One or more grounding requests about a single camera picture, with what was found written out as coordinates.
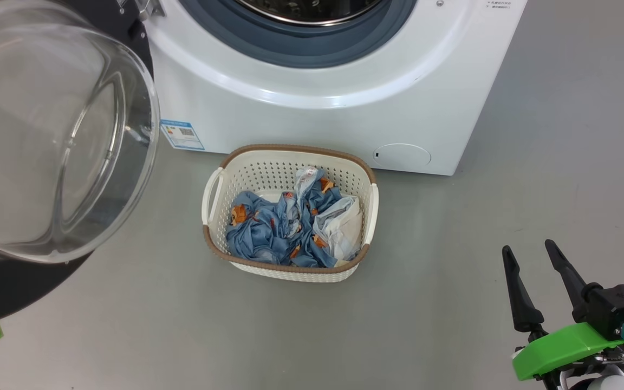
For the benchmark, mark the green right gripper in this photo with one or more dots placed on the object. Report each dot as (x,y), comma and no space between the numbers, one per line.
(561,349)

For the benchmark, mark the washing machine glass door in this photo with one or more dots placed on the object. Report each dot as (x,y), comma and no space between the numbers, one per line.
(30,135)

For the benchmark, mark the blue garment with white lining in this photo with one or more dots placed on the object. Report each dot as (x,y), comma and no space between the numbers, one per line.
(342,225)

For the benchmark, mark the blue bear-print garment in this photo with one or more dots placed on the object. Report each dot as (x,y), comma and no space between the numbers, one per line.
(263,233)

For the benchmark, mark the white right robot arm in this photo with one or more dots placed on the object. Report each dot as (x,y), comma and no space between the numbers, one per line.
(610,379)

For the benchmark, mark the white front-load washing machine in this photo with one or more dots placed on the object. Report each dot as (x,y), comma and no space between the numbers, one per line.
(317,124)

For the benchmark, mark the round white filter cover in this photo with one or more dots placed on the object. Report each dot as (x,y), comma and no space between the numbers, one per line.
(401,155)

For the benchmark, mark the cream basket with brown rim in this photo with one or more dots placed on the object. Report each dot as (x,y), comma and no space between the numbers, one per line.
(290,271)

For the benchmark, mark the blue energy label sticker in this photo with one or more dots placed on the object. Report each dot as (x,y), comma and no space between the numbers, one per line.
(182,134)

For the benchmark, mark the printed text warning label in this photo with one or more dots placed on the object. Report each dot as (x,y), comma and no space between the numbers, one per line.
(499,3)

